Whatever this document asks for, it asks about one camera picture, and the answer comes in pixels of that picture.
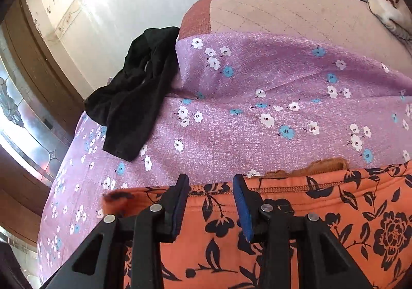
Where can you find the orange floral dress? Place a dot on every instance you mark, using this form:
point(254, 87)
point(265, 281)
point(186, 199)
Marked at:
point(322, 227)

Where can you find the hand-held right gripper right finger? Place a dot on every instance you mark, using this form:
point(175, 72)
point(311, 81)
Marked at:
point(243, 211)

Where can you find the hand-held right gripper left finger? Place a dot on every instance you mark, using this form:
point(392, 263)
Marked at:
point(175, 211)

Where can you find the black cloth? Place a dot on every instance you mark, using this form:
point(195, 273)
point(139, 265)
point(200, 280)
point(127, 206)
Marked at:
point(135, 99)

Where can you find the purple floral bed sheet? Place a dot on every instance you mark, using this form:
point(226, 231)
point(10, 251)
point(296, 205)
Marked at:
point(257, 121)

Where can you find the beige floral blanket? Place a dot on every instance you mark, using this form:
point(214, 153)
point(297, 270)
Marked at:
point(389, 9)

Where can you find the brown mattress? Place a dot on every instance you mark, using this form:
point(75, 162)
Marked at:
point(289, 15)

